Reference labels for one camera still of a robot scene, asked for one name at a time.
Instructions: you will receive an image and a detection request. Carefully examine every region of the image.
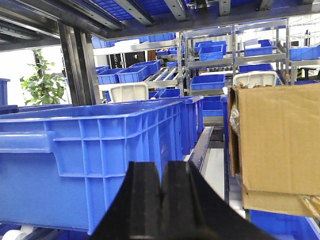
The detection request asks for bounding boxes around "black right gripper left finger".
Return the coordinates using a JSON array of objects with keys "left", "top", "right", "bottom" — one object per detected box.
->
[{"left": 90, "top": 162, "right": 161, "bottom": 240}]

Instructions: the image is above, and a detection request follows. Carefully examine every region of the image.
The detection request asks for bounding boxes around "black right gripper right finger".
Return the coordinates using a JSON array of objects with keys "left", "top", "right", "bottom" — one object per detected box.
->
[{"left": 159, "top": 161, "right": 273, "bottom": 240}]

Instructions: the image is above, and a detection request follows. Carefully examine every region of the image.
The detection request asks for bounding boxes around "blue bin on shelf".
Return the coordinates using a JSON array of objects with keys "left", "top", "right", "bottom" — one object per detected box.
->
[{"left": 190, "top": 74, "right": 226, "bottom": 91}]

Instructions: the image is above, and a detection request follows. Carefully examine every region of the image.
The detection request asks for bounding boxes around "blue bin middle shelf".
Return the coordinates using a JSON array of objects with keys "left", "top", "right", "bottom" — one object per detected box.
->
[{"left": 117, "top": 66, "right": 148, "bottom": 83}]

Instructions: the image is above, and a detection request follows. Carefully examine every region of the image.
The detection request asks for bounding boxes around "large blue plastic crate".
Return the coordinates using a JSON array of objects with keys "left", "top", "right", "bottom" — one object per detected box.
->
[{"left": 0, "top": 101, "right": 183, "bottom": 234}]

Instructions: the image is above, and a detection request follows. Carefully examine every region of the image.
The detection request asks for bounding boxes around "brown cardboard box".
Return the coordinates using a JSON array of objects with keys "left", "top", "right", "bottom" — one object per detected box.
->
[{"left": 228, "top": 83, "right": 320, "bottom": 218}]

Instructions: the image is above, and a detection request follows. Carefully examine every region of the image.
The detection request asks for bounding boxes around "white chair back left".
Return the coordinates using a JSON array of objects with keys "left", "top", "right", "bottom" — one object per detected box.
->
[{"left": 108, "top": 82, "right": 149, "bottom": 103}]

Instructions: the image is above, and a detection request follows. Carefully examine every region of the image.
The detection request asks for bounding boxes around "white chair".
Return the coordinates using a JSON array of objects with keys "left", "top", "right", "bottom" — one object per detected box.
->
[
  {"left": 233, "top": 70, "right": 278, "bottom": 88},
  {"left": 108, "top": 82, "right": 149, "bottom": 103}
]

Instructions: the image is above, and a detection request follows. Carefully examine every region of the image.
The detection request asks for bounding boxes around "white chair back right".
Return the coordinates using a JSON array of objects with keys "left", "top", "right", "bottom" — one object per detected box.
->
[{"left": 233, "top": 70, "right": 278, "bottom": 88}]

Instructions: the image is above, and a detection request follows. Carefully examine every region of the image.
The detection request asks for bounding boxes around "green potted plant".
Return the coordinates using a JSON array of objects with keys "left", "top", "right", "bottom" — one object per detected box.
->
[{"left": 20, "top": 48, "right": 66, "bottom": 106}]

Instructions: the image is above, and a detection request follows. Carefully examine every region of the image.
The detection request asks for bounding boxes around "dark metal rack post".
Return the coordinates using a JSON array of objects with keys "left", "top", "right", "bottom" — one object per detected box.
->
[{"left": 58, "top": 23, "right": 101, "bottom": 106}]

